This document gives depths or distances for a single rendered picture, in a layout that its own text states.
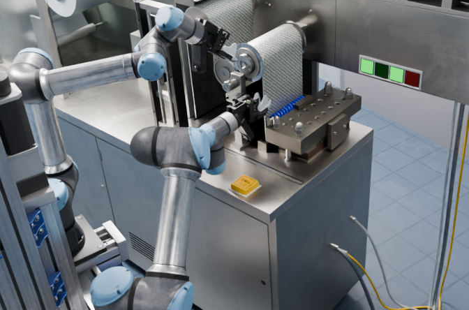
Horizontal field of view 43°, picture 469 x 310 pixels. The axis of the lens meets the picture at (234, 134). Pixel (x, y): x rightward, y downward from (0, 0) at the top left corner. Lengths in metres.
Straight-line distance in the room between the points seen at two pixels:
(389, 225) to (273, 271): 1.26
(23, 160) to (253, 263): 1.02
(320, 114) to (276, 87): 0.19
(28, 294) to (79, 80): 0.60
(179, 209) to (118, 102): 1.22
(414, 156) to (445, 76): 1.81
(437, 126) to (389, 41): 1.87
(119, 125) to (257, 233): 0.81
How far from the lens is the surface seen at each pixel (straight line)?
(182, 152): 1.62
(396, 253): 3.18
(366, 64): 2.25
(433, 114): 3.98
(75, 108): 2.77
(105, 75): 1.72
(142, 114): 2.61
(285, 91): 2.28
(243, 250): 2.25
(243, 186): 2.06
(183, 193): 1.61
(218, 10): 2.27
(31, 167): 1.61
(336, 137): 2.25
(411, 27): 2.12
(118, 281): 1.61
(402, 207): 3.47
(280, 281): 2.23
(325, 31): 2.31
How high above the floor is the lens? 2.16
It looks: 32 degrees down
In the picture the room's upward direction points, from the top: 5 degrees counter-clockwise
